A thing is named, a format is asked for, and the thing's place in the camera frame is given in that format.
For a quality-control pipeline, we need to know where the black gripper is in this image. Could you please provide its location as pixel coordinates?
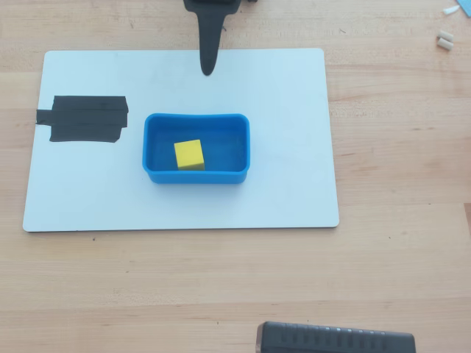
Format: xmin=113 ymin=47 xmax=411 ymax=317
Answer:
xmin=183 ymin=0 xmax=244 ymax=76

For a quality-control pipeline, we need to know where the yellow cube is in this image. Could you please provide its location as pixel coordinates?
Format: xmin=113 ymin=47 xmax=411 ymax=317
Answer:
xmin=173 ymin=139 xmax=205 ymax=171

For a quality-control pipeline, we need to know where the blue rectangular plastic bin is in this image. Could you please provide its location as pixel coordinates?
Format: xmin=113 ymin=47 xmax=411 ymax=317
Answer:
xmin=141 ymin=113 xmax=251 ymax=185

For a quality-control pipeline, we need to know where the white rectangular board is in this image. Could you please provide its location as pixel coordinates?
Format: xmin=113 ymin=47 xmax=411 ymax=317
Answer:
xmin=22 ymin=47 xmax=340 ymax=233

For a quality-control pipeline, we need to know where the black tape patch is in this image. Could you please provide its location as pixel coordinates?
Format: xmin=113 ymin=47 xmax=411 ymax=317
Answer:
xmin=35 ymin=95 xmax=129 ymax=143

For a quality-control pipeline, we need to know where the black ribbed device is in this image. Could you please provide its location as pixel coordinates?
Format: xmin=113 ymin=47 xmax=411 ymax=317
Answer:
xmin=255 ymin=321 xmax=417 ymax=353

